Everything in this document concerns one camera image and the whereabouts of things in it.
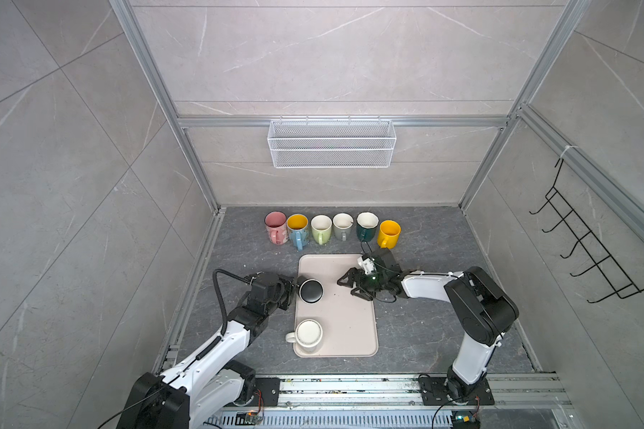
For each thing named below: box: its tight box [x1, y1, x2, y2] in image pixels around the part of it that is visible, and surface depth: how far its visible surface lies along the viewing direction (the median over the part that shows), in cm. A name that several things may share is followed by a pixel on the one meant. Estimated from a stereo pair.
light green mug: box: [311, 214, 333, 246], surface depth 103 cm
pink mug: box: [263, 210, 289, 246], surface depth 103 cm
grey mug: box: [332, 211, 355, 242], surface depth 103 cm
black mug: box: [296, 275, 325, 304], surface depth 83 cm
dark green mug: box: [355, 210, 380, 243], surface depth 103 cm
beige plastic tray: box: [293, 253, 379, 358], surface depth 88 cm
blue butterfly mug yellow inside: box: [286, 212, 310, 252], surface depth 102 cm
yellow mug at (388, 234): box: [377, 219, 402, 250], surface depth 103 cm
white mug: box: [285, 318, 323, 354], surface depth 78 cm
